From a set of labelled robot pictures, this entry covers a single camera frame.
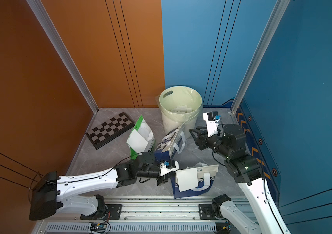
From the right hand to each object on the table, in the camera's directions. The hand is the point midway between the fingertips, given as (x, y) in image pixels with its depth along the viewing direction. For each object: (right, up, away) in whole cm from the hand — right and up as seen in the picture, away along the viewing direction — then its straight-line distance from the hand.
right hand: (194, 128), depth 62 cm
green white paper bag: (-26, -1, +21) cm, 33 cm away
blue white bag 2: (+5, -21, +1) cm, 22 cm away
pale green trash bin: (-3, +15, +43) cm, 46 cm away
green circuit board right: (+19, -48, +7) cm, 52 cm away
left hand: (-6, -20, +6) cm, 22 cm away
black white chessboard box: (-57, -6, +38) cm, 69 cm away
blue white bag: (-8, -8, +15) cm, 19 cm away
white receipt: (-3, -22, +1) cm, 22 cm away
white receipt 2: (-28, -8, +15) cm, 33 cm away
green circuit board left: (-46, -49, +10) cm, 68 cm away
